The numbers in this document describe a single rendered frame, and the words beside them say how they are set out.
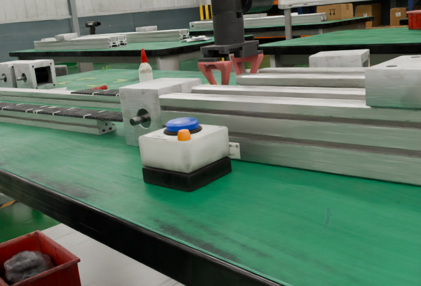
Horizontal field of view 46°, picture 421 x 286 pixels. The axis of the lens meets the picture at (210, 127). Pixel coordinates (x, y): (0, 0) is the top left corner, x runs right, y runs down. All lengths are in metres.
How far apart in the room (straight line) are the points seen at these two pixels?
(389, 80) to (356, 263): 0.21
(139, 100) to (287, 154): 0.27
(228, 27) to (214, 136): 0.36
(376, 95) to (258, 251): 0.22
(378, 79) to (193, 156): 0.22
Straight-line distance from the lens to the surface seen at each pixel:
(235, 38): 0.92
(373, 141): 0.57
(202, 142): 0.58
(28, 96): 1.51
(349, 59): 0.99
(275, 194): 0.55
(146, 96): 0.77
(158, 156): 0.60
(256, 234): 0.46
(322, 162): 0.61
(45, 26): 12.76
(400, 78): 0.54
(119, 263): 1.69
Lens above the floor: 0.98
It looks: 13 degrees down
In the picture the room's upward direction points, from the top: 6 degrees counter-clockwise
